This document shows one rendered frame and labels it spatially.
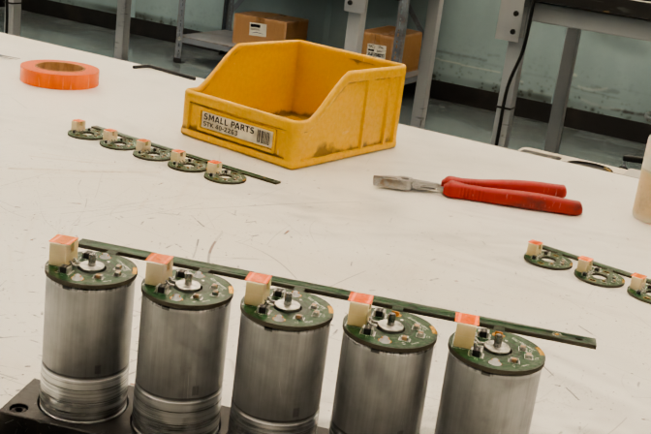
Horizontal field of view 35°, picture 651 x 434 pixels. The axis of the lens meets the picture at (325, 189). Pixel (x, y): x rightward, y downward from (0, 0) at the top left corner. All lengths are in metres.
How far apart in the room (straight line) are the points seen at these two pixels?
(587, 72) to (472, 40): 0.57
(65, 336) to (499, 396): 0.12
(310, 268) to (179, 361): 0.21
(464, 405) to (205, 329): 0.07
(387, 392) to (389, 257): 0.25
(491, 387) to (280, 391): 0.05
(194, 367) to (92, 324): 0.03
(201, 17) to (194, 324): 5.40
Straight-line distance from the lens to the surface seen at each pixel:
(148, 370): 0.28
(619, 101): 4.81
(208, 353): 0.28
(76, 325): 0.28
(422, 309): 0.29
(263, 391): 0.27
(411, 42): 4.84
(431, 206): 0.60
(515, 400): 0.26
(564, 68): 3.33
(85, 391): 0.29
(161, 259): 0.28
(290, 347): 0.27
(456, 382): 0.27
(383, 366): 0.26
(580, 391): 0.41
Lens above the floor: 0.92
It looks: 16 degrees down
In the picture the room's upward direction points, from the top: 7 degrees clockwise
